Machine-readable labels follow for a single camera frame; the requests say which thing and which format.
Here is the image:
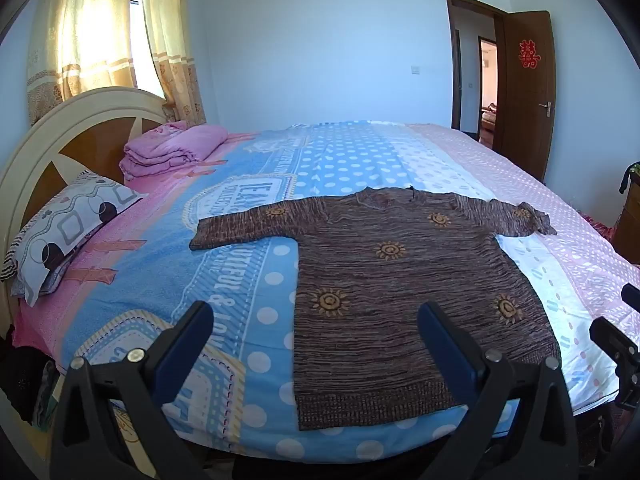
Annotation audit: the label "window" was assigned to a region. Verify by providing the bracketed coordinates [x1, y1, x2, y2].
[128, 0, 166, 100]

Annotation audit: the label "brown knitted sweater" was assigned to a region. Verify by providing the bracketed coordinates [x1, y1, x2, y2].
[189, 186, 562, 432]

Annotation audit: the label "pile of dark clothes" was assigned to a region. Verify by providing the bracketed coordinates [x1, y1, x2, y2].
[0, 344, 66, 433]

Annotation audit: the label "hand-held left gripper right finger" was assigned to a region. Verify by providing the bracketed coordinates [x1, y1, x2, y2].
[417, 301, 593, 480]

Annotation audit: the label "red paper door decoration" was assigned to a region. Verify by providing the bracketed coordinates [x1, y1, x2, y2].
[518, 38, 542, 70]

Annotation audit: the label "printed bed sheet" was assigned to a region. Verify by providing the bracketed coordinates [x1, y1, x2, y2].
[12, 120, 640, 466]

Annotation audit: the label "wooden cabinet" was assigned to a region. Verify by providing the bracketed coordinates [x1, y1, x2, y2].
[612, 170, 640, 266]

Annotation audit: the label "patterned grey pillow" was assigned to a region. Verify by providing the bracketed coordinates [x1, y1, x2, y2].
[2, 171, 149, 308]

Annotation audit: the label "red cloth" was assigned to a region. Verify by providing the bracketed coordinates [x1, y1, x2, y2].
[582, 212, 619, 247]

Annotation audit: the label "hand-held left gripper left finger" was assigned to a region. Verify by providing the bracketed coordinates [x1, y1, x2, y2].
[49, 301, 216, 480]

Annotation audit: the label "folded pink blanket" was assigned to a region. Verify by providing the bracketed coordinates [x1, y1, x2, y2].
[119, 121, 230, 182]

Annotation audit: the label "dark green garment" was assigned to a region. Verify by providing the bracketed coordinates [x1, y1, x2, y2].
[619, 160, 640, 195]

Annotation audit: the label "yellow patterned curtain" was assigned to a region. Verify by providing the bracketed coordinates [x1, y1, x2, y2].
[26, 0, 138, 128]
[142, 0, 207, 128]

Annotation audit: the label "brown door frame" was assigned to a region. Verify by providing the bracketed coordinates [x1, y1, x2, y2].
[445, 0, 511, 153]

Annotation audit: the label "brown wooden door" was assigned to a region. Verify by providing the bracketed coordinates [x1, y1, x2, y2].
[502, 10, 557, 183]

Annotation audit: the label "cream wooden headboard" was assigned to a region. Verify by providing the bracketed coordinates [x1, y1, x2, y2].
[0, 86, 171, 328]

